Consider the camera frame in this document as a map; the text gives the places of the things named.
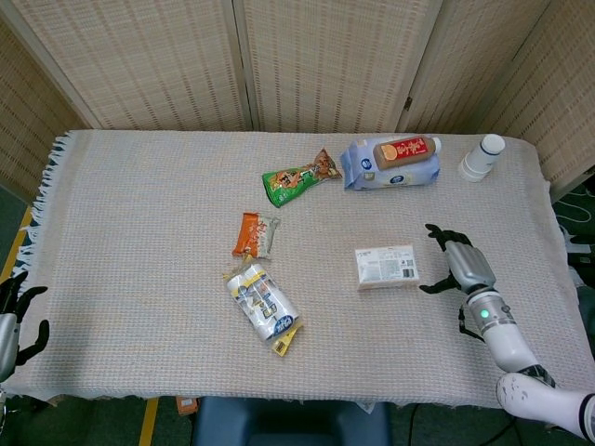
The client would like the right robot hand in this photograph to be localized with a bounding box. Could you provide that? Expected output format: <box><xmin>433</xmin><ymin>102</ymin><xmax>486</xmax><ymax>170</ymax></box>
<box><xmin>418</xmin><ymin>223</ymin><xmax>497</xmax><ymax>296</ymax></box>

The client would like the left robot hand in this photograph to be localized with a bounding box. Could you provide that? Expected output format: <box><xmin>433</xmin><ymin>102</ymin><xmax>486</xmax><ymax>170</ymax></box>
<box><xmin>0</xmin><ymin>271</ymin><xmax>51</xmax><ymax>385</ymax></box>

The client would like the pink facial tissue pack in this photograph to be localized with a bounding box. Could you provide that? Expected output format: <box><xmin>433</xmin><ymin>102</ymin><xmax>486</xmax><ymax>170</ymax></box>
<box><xmin>354</xmin><ymin>243</ymin><xmax>420</xmax><ymax>293</ymax></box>

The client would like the blue tissue pack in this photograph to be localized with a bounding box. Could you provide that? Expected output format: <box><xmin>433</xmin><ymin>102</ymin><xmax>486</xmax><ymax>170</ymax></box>
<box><xmin>339</xmin><ymin>137</ymin><xmax>442</xmax><ymax>191</ymax></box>

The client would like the stack of white paper cups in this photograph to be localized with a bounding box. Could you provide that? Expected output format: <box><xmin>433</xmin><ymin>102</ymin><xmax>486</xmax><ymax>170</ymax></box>
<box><xmin>457</xmin><ymin>133</ymin><xmax>507</xmax><ymax>183</ymax></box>

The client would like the red label milk tea bottle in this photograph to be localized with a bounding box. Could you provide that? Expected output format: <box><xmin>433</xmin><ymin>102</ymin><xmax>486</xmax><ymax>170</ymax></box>
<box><xmin>373</xmin><ymin>135</ymin><xmax>443</xmax><ymax>171</ymax></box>

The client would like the beige woven tablecloth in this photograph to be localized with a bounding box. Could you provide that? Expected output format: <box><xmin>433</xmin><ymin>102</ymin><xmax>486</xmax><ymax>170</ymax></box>
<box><xmin>2</xmin><ymin>128</ymin><xmax>594</xmax><ymax>426</ymax></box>

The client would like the green snack bag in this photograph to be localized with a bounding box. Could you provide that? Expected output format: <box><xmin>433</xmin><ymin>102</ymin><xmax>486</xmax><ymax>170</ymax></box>
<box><xmin>261</xmin><ymin>148</ymin><xmax>343</xmax><ymax>209</ymax></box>

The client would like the white toilet roll pack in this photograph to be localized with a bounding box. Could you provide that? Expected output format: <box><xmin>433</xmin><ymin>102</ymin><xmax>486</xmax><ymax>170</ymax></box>
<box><xmin>221</xmin><ymin>260</ymin><xmax>303</xmax><ymax>358</ymax></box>

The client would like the orange snack bar wrapper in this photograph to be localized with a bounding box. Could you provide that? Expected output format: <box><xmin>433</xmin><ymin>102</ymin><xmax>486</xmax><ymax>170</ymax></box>
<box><xmin>231</xmin><ymin>212</ymin><xmax>282</xmax><ymax>260</ymax></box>

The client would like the dark blue chair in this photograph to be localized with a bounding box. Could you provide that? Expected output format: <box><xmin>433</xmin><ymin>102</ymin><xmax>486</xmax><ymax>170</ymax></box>
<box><xmin>192</xmin><ymin>396</ymin><xmax>394</xmax><ymax>446</ymax></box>

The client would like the woven folding screen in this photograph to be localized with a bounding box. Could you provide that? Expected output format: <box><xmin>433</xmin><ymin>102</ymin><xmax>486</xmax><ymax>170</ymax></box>
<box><xmin>0</xmin><ymin>0</ymin><xmax>595</xmax><ymax>196</ymax></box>

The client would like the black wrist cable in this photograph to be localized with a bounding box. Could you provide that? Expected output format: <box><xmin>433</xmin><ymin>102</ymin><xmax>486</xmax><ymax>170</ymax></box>
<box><xmin>457</xmin><ymin>306</ymin><xmax>487</xmax><ymax>343</ymax></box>

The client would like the white cable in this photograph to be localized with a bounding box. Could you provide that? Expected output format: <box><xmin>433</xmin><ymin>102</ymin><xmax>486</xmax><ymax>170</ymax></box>
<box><xmin>557</xmin><ymin>183</ymin><xmax>595</xmax><ymax>224</ymax></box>

